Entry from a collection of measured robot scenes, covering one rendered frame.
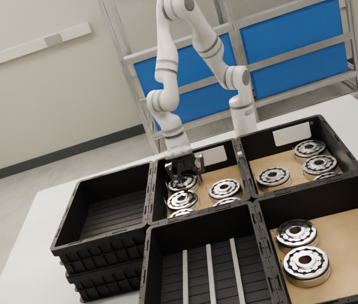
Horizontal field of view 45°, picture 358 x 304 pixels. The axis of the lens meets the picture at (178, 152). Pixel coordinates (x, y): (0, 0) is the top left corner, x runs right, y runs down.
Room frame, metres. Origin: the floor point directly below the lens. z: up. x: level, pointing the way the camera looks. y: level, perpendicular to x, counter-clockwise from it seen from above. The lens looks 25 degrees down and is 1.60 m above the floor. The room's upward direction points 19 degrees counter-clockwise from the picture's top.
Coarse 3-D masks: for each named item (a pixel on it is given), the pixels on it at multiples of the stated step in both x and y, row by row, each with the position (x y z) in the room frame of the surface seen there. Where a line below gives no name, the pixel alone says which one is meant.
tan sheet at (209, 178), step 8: (224, 168) 1.36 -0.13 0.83; (232, 168) 1.34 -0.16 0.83; (208, 176) 1.35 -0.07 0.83; (216, 176) 1.33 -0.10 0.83; (224, 176) 1.31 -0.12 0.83; (232, 176) 1.29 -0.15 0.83; (240, 176) 1.28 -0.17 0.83; (208, 184) 1.30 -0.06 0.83; (240, 184) 1.23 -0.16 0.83; (168, 192) 1.33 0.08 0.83; (200, 192) 1.26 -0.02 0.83; (200, 200) 1.22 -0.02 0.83; (208, 200) 1.20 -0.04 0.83; (200, 208) 1.17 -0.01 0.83; (168, 216) 1.19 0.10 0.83
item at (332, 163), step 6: (318, 156) 1.18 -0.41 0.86; (324, 156) 1.17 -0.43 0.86; (330, 156) 1.16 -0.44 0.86; (306, 162) 1.17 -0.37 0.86; (330, 162) 1.13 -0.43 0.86; (336, 162) 1.12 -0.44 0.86; (306, 168) 1.14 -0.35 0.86; (312, 168) 1.13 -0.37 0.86; (318, 168) 1.12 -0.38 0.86; (324, 168) 1.11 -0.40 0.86; (330, 168) 1.09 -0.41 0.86
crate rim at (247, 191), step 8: (216, 144) 1.37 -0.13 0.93; (232, 144) 1.33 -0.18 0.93; (160, 160) 1.40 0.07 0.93; (240, 160) 1.20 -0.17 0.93; (240, 168) 1.15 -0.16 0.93; (152, 176) 1.30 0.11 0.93; (152, 184) 1.25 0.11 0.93; (152, 192) 1.19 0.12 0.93; (248, 192) 1.02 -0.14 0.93; (152, 200) 1.15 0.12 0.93; (240, 200) 0.99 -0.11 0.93; (248, 200) 0.98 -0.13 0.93; (152, 208) 1.11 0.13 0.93; (208, 208) 1.01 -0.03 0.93; (216, 208) 1.00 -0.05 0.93; (152, 216) 1.07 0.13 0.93; (176, 216) 1.02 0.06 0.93; (184, 216) 1.01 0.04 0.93; (152, 224) 1.02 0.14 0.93
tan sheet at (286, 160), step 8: (288, 152) 1.32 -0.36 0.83; (328, 152) 1.24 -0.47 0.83; (256, 160) 1.34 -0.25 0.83; (264, 160) 1.32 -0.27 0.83; (272, 160) 1.30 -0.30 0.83; (280, 160) 1.29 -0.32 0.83; (288, 160) 1.27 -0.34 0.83; (256, 168) 1.29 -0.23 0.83; (264, 168) 1.27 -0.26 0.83; (288, 168) 1.22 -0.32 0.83; (296, 168) 1.21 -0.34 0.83; (256, 176) 1.24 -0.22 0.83; (296, 176) 1.16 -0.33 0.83; (304, 176) 1.15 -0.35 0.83; (256, 184) 1.20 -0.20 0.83; (296, 184) 1.12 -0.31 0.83; (264, 192) 1.14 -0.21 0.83
